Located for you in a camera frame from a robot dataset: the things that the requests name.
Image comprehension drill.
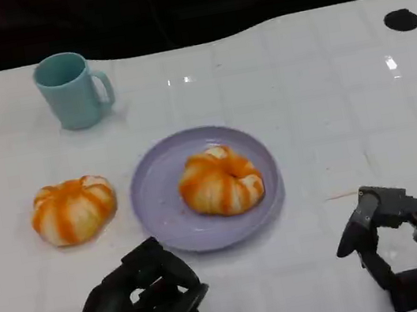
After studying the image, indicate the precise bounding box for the lilac plate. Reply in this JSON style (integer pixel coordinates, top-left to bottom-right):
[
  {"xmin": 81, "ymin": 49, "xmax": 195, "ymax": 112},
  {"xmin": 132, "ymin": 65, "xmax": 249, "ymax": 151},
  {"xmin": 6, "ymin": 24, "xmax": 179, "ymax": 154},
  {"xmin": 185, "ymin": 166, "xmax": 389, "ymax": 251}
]
[{"xmin": 121, "ymin": 115, "xmax": 291, "ymax": 263}]

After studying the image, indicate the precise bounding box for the pale green mug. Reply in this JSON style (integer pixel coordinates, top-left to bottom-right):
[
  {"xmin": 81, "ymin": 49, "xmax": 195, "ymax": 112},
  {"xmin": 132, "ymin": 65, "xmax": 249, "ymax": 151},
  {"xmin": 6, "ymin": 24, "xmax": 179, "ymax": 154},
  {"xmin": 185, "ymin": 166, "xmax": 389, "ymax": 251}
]
[{"xmin": 30, "ymin": 45, "xmax": 120, "ymax": 137}]

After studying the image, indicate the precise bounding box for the orange white toy bread roll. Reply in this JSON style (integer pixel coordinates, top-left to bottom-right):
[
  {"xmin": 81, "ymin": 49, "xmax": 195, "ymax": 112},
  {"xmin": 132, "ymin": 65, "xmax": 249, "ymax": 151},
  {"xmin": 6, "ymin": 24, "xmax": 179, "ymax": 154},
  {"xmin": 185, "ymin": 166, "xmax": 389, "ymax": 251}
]
[
  {"xmin": 25, "ymin": 171, "xmax": 123, "ymax": 252},
  {"xmin": 172, "ymin": 139, "xmax": 269, "ymax": 225}
]

